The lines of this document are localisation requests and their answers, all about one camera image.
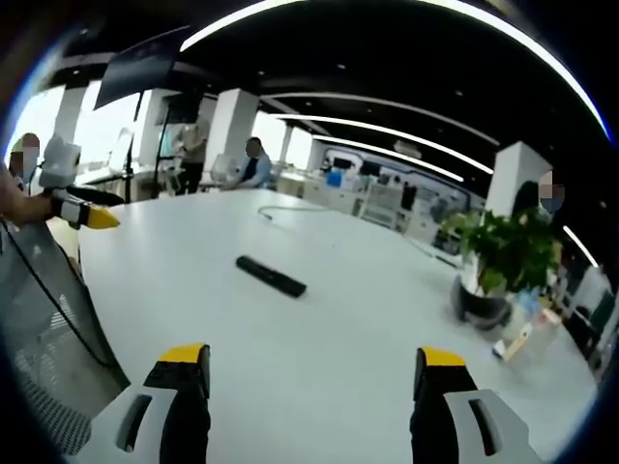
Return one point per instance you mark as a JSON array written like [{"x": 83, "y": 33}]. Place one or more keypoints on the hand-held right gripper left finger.
[{"x": 188, "y": 425}]

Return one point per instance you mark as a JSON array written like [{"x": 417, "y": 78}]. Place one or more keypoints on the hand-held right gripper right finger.
[{"x": 433, "y": 425}]

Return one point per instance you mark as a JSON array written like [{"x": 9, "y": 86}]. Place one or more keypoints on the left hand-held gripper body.
[{"x": 59, "y": 162}]

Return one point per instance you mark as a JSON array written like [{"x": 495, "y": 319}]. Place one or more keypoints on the black remote control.
[{"x": 271, "y": 276}]

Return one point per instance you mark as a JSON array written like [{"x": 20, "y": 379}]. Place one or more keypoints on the black light stand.
[{"x": 130, "y": 159}]

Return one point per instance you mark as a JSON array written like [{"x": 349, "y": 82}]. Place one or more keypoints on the grey mesh office chair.
[{"x": 34, "y": 314}]

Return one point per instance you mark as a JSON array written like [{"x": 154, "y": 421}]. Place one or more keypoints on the dark panel on stand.
[{"x": 140, "y": 67}]

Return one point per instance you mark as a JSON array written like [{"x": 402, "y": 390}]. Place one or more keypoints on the white office chair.
[{"x": 223, "y": 170}]

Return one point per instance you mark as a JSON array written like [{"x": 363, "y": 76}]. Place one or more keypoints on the green potted plant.
[{"x": 503, "y": 251}]

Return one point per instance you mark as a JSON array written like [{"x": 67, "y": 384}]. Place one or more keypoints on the background display shelves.
[{"x": 401, "y": 193}]

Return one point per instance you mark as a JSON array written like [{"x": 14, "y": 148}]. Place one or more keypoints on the long ceiling light strip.
[{"x": 483, "y": 19}]

